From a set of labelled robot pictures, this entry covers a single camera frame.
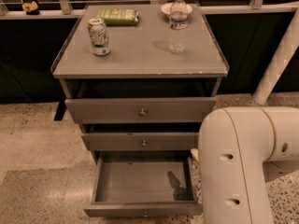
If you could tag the grey middle drawer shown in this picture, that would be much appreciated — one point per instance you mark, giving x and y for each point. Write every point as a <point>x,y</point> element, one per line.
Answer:
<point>139,141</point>

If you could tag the small white bowl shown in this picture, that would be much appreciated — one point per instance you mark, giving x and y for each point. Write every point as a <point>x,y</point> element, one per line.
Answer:
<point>166,8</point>

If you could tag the green snack packet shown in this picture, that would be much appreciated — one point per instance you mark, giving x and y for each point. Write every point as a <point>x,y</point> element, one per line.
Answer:
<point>119,16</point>

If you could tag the grey metal railing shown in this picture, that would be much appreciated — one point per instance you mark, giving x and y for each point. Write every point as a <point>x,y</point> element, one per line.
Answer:
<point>46,14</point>

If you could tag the green white soda can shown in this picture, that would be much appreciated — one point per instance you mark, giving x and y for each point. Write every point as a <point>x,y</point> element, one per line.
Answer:
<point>98,34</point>

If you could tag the grey top drawer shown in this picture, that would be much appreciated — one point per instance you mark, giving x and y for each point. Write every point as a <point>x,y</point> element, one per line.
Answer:
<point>140,110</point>

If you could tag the white diagonal post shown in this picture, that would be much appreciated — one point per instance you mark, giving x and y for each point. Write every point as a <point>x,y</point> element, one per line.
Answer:
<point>283,54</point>

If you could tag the clear plastic water bottle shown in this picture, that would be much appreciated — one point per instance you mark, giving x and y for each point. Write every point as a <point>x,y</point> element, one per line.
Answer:
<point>178,24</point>

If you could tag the grey drawer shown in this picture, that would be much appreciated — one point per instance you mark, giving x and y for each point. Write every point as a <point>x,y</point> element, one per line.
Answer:
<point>139,141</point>
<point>150,184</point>
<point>140,110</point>

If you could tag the grey wooden drawer cabinet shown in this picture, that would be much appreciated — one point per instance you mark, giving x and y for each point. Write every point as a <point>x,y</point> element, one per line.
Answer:
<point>141,65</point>

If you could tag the yellow black small object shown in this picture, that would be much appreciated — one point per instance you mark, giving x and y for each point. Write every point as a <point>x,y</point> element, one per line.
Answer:
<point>30,8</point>

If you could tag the grey bottom drawer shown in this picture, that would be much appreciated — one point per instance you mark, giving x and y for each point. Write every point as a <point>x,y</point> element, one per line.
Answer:
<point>150,184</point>

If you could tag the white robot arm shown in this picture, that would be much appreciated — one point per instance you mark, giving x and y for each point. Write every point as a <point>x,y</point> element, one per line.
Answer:
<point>233,145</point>

